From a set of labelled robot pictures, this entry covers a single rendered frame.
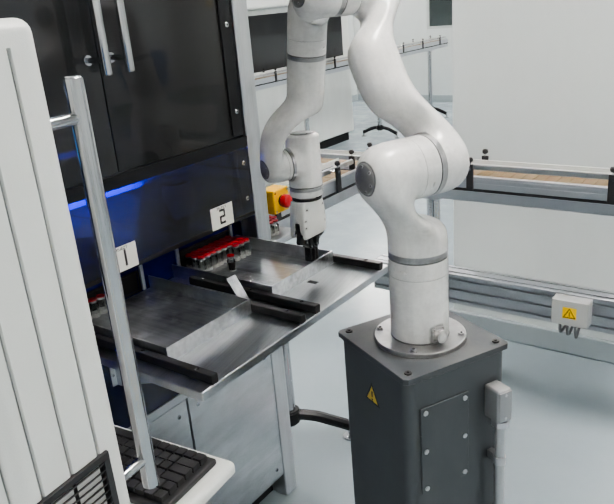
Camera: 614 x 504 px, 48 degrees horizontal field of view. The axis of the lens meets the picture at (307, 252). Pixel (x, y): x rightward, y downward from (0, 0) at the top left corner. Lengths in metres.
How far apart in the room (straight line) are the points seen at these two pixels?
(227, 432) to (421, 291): 0.90
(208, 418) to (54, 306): 1.16
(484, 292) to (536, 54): 0.97
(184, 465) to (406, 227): 0.58
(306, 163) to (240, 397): 0.75
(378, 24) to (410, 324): 0.59
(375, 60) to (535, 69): 1.64
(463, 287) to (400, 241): 1.28
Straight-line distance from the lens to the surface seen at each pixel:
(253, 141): 1.92
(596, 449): 2.67
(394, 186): 1.24
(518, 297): 2.53
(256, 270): 1.82
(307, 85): 1.60
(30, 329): 0.85
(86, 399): 0.93
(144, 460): 1.07
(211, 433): 2.00
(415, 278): 1.35
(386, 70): 1.34
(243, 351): 1.42
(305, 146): 1.66
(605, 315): 2.46
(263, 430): 2.19
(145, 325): 1.60
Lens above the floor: 1.54
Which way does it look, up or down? 20 degrees down
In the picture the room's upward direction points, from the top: 5 degrees counter-clockwise
